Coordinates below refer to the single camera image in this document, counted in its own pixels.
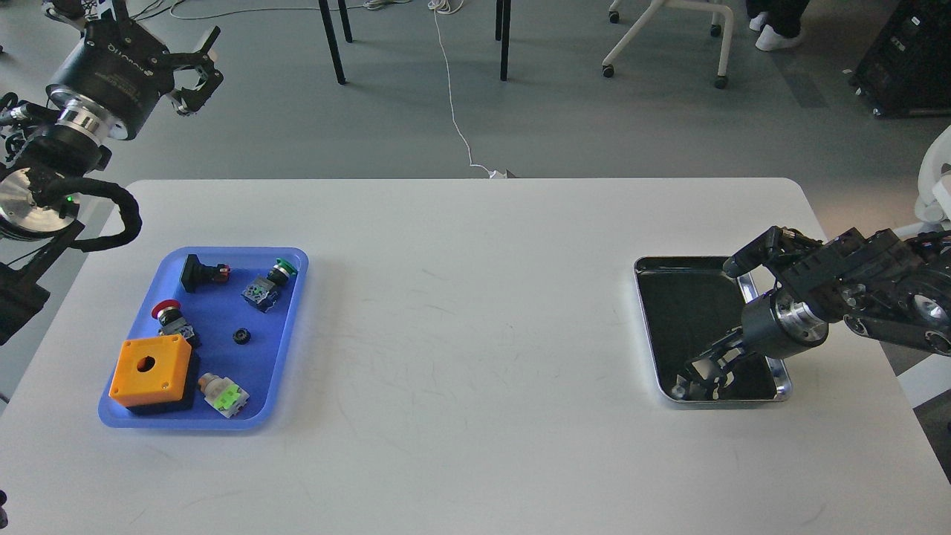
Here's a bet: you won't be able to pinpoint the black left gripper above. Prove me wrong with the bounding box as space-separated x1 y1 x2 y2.
43 1 224 142

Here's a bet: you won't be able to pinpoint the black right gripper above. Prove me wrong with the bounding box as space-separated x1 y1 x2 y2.
669 294 799 402

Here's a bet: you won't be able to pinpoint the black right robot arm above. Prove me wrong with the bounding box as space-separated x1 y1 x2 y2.
669 226 950 401

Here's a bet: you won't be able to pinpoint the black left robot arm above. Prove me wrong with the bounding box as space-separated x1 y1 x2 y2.
2 1 224 343

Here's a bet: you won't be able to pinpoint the silver metal tray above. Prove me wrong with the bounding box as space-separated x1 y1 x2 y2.
633 256 793 409

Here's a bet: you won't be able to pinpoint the black table leg left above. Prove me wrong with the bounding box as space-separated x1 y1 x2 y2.
318 0 354 85

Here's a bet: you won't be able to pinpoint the black table leg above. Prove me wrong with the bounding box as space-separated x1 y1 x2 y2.
495 0 513 82
318 0 354 85

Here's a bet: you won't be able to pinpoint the red emergency stop button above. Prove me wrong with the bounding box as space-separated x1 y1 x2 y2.
152 299 201 348

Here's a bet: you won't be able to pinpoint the blue plastic tray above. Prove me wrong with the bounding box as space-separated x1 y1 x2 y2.
98 246 309 431

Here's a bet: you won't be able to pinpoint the white rolling chair base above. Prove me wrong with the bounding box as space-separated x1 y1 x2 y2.
600 1 737 89

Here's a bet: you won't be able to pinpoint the person's legs with white shoes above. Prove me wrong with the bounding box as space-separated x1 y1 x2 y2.
744 1 811 52

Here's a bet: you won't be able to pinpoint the black equipment case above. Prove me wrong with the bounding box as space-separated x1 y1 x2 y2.
849 1 950 117

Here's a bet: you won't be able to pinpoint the black table leg right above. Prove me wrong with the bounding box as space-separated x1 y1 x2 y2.
495 0 513 82

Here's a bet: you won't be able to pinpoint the black floor cable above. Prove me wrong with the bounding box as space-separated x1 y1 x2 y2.
111 0 186 23

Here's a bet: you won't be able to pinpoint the green push button switch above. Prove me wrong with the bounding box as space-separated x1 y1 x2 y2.
241 258 299 313

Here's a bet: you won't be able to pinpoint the orange button enclosure box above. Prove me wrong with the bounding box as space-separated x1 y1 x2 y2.
106 334 201 415

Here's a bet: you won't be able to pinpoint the white floor cable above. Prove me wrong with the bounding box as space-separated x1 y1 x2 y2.
428 0 496 178

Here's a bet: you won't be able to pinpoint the white green contact block switch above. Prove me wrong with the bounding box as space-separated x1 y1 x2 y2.
198 372 250 418

